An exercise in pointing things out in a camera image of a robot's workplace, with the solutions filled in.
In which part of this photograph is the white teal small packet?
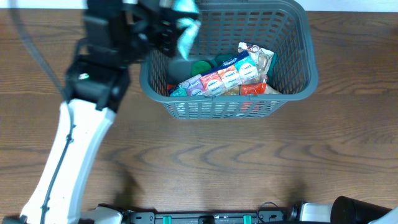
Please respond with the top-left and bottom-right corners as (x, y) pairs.
(172, 0), (201, 60)

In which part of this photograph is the green lid jar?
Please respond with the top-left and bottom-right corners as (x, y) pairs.
(190, 60), (212, 77)

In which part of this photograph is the green Nescafe bag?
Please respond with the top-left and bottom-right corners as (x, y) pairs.
(207, 53), (279, 84)

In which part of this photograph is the Kleenex tissue multipack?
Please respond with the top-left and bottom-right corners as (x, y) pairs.
(168, 51), (259, 97)

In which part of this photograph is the brown white snack bag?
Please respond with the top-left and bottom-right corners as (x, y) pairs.
(238, 42), (275, 84)

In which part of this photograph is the red spaghetti packet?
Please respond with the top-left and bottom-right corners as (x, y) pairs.
(167, 83), (280, 97)

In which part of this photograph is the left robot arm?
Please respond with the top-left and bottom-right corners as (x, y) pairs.
(3, 1), (200, 223)

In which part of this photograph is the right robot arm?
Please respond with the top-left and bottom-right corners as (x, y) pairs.
(287, 196), (397, 224)

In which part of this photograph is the grey plastic basket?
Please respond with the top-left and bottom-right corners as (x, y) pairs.
(139, 0), (318, 119)

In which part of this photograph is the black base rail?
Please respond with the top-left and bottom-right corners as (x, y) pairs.
(122, 208), (286, 224)

